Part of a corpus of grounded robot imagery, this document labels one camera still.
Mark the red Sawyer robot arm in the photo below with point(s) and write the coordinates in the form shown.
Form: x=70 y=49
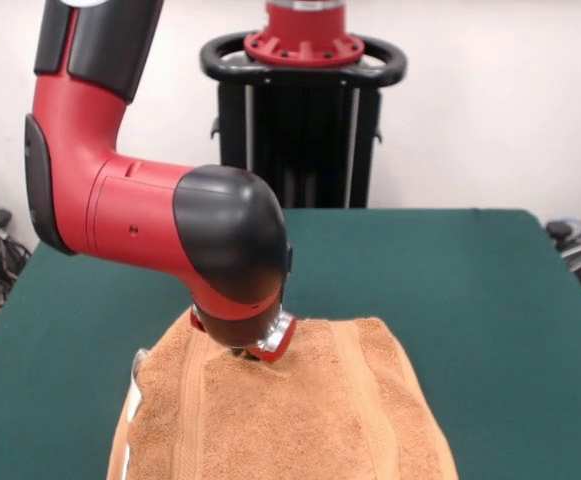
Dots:
x=145 y=210

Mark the tan terry towel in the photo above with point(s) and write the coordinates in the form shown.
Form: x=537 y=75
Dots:
x=290 y=410

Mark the white round object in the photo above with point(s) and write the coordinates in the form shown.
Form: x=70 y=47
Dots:
x=576 y=255

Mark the small black power adapter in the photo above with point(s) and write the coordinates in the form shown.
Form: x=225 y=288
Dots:
x=559 y=230

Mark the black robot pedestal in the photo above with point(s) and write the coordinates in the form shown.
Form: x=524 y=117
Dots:
x=315 y=150

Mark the dark green table cloth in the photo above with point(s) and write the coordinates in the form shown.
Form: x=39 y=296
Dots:
x=470 y=275

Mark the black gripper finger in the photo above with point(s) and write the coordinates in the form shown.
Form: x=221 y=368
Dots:
x=251 y=356
x=236 y=352

